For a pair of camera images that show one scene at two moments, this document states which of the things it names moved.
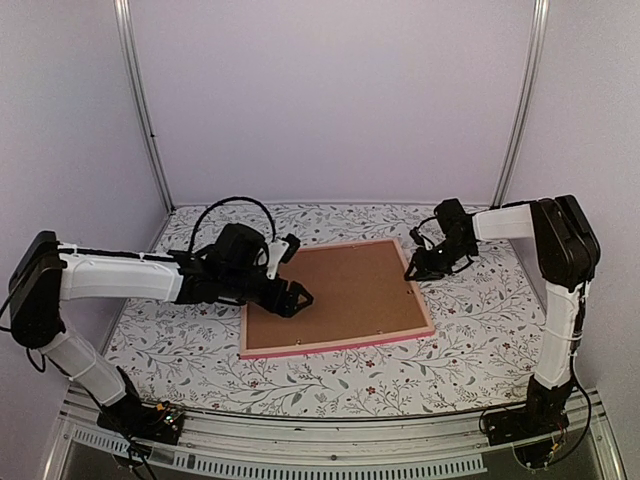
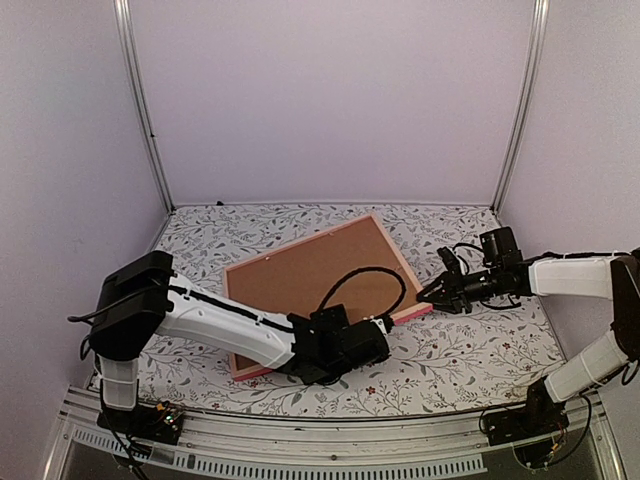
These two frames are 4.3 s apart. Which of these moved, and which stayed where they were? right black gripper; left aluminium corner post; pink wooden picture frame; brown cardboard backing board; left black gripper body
Moved: right black gripper; pink wooden picture frame; left black gripper body
Stayed: left aluminium corner post; brown cardboard backing board
